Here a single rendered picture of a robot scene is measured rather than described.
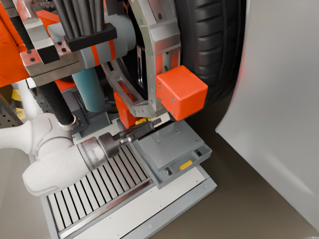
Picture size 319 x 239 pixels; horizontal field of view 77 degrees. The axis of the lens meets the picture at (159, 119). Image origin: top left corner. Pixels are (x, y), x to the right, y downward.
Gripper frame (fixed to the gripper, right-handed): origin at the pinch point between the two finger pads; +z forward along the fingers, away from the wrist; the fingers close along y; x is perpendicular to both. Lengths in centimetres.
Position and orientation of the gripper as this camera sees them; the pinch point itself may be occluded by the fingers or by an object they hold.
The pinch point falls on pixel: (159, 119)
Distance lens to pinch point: 67.1
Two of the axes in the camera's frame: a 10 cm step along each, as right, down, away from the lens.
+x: -3.9, -9.0, -1.8
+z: 8.4, -4.3, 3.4
